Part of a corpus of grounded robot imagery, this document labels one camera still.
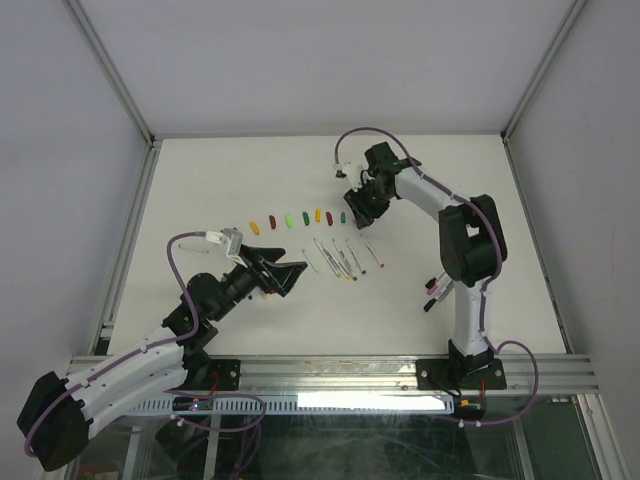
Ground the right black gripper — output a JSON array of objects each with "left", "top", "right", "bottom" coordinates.
[{"left": 343, "top": 177, "right": 392, "bottom": 228}]

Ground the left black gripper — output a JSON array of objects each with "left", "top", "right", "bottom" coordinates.
[{"left": 210, "top": 244, "right": 306, "bottom": 321}]

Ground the light green cap marker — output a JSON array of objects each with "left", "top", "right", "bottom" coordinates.
[{"left": 301, "top": 249, "right": 321, "bottom": 273}]

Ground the pink cap marker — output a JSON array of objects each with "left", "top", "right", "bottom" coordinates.
[{"left": 360, "top": 235, "right": 385, "bottom": 268}]

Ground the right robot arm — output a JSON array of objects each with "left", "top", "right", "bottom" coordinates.
[{"left": 335, "top": 142, "right": 507, "bottom": 387}]

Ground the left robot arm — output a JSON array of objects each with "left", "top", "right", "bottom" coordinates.
[{"left": 17, "top": 245, "right": 308, "bottom": 472}]

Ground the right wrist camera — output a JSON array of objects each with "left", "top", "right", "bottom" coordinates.
[{"left": 334, "top": 161, "right": 367, "bottom": 191}]

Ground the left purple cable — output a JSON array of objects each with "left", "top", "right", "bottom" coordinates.
[{"left": 23, "top": 230, "right": 269, "bottom": 480}]

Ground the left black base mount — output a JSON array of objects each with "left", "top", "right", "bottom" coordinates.
[{"left": 177, "top": 351, "right": 241, "bottom": 392}]

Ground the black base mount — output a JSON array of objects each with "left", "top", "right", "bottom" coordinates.
[
  {"left": 415, "top": 340, "right": 507, "bottom": 395},
  {"left": 177, "top": 351, "right": 241, "bottom": 392}
]

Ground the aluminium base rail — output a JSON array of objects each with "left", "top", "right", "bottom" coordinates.
[{"left": 64, "top": 354, "right": 599, "bottom": 401}]

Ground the white slotted cable duct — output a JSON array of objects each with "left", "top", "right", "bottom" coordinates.
[{"left": 130, "top": 392, "right": 454, "bottom": 417}]

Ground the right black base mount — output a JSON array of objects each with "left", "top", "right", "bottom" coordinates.
[{"left": 415, "top": 340, "right": 507, "bottom": 395}]

